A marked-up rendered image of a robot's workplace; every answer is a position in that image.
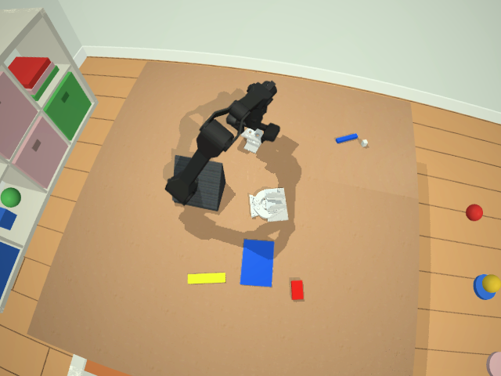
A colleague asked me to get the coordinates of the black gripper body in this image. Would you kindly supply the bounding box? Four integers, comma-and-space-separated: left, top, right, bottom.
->
226, 110, 280, 143

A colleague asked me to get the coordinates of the blue rectangular plate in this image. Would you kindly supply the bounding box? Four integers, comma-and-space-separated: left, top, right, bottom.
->
240, 239, 275, 287

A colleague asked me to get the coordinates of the small red block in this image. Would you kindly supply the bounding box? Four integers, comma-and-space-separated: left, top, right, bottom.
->
291, 280, 304, 300

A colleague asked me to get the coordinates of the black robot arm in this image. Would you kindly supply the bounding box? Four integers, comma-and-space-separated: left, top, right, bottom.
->
165, 81, 277, 206

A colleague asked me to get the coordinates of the blue rectangular bar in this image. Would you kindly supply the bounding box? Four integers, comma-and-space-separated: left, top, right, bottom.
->
335, 133, 358, 143

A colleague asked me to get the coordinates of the yellow flat bar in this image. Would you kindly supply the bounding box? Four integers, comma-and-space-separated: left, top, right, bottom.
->
188, 273, 225, 284

